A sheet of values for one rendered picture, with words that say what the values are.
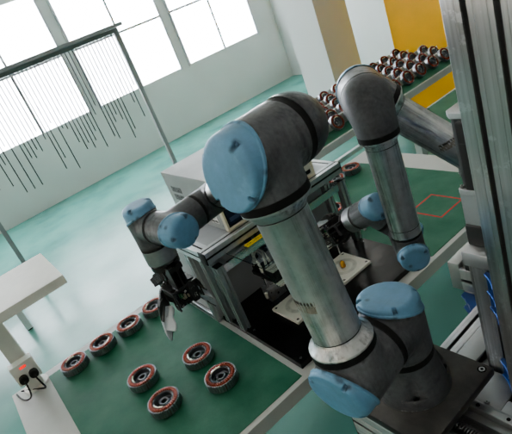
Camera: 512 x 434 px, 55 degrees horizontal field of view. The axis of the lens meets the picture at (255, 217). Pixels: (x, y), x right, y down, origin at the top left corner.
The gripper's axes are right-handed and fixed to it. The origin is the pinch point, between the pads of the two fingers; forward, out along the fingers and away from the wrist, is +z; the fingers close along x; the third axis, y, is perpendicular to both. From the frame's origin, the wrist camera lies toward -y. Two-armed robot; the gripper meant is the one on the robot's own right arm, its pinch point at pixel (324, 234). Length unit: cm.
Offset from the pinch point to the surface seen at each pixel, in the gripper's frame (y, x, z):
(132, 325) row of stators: 56, -13, 76
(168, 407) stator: 68, 15, 27
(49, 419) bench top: 100, -3, 65
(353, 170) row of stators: -83, -13, 76
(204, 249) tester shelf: 29.8, -19.5, 21.1
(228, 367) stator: 46, 17, 24
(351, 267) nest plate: -14.7, 17.7, 23.1
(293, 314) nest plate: 15.9, 17.5, 23.5
